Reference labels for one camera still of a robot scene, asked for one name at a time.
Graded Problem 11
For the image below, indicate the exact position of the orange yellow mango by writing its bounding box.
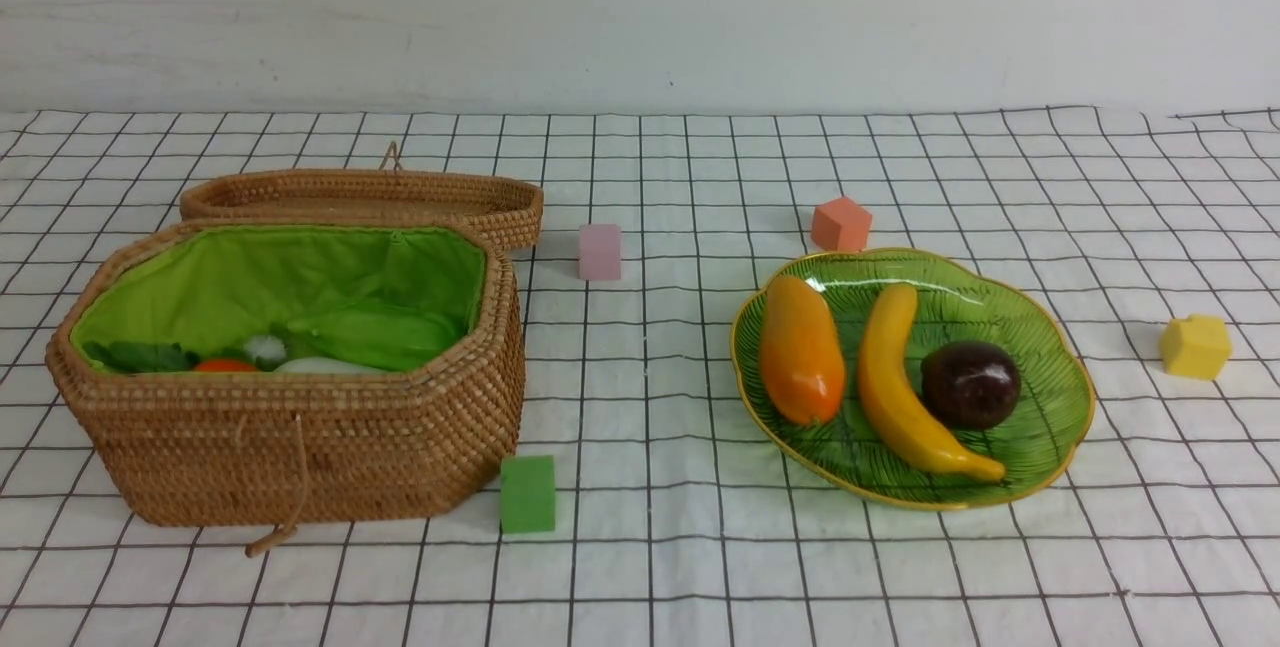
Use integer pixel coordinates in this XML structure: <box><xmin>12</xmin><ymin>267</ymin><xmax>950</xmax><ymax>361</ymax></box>
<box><xmin>759</xmin><ymin>274</ymin><xmax>847</xmax><ymax>427</ymax></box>

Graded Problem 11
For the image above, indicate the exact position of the yellow banana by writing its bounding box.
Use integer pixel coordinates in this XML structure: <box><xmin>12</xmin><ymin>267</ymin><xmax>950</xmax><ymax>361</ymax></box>
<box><xmin>856</xmin><ymin>282</ymin><xmax>1006</xmax><ymax>483</ymax></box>

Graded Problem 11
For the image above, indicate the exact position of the light green chayote gourd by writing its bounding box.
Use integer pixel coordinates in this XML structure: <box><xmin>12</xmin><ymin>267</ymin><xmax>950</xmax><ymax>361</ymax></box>
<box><xmin>278</xmin><ymin>302</ymin><xmax>468</xmax><ymax>372</ymax></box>

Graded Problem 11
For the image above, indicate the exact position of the dark purple passion fruit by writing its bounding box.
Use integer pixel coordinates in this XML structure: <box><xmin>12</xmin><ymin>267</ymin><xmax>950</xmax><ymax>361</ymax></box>
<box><xmin>920</xmin><ymin>340</ymin><xmax>1021</xmax><ymax>430</ymax></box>

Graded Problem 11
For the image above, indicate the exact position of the white radish with leaves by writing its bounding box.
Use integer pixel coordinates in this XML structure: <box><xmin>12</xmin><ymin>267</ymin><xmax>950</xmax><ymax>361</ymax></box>
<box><xmin>242</xmin><ymin>334</ymin><xmax>384</xmax><ymax>374</ymax></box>

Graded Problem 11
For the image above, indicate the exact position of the orange carrot with leaves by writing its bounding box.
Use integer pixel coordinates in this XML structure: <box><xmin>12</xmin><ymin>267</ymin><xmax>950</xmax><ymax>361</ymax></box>
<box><xmin>81</xmin><ymin>340</ymin><xmax>260</xmax><ymax>374</ymax></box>

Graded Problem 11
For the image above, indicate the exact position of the pink foam block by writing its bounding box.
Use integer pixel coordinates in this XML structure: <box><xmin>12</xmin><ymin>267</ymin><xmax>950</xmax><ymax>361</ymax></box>
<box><xmin>577</xmin><ymin>223</ymin><xmax>623</xmax><ymax>281</ymax></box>

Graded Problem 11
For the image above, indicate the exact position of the woven wicker basket lid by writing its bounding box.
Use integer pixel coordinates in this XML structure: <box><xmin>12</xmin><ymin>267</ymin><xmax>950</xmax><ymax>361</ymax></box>
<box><xmin>179</xmin><ymin>142</ymin><xmax>544</xmax><ymax>251</ymax></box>

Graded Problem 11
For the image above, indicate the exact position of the orange foam block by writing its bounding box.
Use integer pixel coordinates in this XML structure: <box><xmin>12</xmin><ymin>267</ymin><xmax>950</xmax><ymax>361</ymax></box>
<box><xmin>810</xmin><ymin>196</ymin><xmax>874</xmax><ymax>252</ymax></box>

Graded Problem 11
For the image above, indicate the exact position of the green foam block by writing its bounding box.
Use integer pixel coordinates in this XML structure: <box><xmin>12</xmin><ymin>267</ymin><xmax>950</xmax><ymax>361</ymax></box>
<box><xmin>499</xmin><ymin>454</ymin><xmax>557</xmax><ymax>534</ymax></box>

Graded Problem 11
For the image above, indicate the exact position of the white black grid tablecloth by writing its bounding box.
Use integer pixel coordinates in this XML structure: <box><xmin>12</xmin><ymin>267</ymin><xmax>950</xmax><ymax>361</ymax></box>
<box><xmin>1</xmin><ymin>106</ymin><xmax>1279</xmax><ymax>646</ymax></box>

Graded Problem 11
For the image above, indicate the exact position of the woven wicker basket green lining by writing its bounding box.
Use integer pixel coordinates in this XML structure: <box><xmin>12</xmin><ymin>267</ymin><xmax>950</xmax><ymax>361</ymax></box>
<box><xmin>45</xmin><ymin>217</ymin><xmax>527</xmax><ymax>559</ymax></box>

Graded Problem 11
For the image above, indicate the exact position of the green glass leaf plate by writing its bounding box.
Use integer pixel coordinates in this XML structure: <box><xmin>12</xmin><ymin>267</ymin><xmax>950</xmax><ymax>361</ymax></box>
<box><xmin>730</xmin><ymin>249</ymin><xmax>1094</xmax><ymax>510</ymax></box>

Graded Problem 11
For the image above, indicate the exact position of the yellow foam block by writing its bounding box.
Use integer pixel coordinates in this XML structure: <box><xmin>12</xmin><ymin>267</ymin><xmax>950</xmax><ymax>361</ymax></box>
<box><xmin>1158</xmin><ymin>314</ymin><xmax>1233</xmax><ymax>382</ymax></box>

